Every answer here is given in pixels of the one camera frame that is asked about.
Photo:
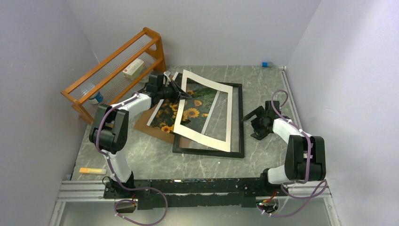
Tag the orange wooden shelf rack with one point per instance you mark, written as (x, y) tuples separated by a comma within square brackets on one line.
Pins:
[(108, 78)]

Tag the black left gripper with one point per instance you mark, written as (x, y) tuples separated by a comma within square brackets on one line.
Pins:
[(179, 93)]

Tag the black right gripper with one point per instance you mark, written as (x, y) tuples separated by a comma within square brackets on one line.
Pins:
[(259, 133)]

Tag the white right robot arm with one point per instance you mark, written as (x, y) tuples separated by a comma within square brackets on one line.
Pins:
[(305, 155)]

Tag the blue labelled plastic bottle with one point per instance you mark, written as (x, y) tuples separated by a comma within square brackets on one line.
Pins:
[(94, 99)]

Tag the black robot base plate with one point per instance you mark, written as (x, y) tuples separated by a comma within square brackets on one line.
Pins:
[(173, 193)]

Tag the black picture frame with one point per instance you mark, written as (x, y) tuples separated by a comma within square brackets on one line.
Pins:
[(214, 153)]

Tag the blue capped small bottle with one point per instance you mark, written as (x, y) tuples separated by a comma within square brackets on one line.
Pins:
[(267, 64)]

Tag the orange yellow marker pen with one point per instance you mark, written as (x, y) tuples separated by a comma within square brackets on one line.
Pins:
[(92, 171)]

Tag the white red medicine box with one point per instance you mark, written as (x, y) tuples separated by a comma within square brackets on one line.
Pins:
[(134, 69)]

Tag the white mat board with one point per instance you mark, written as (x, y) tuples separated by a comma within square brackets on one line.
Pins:
[(181, 79)]

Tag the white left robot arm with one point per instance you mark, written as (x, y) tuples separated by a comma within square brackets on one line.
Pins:
[(109, 130)]

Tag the brown backing board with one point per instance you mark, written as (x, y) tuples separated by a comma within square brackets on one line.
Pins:
[(149, 128)]

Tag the sunflower photo print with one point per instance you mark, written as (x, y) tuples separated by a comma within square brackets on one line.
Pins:
[(196, 112)]

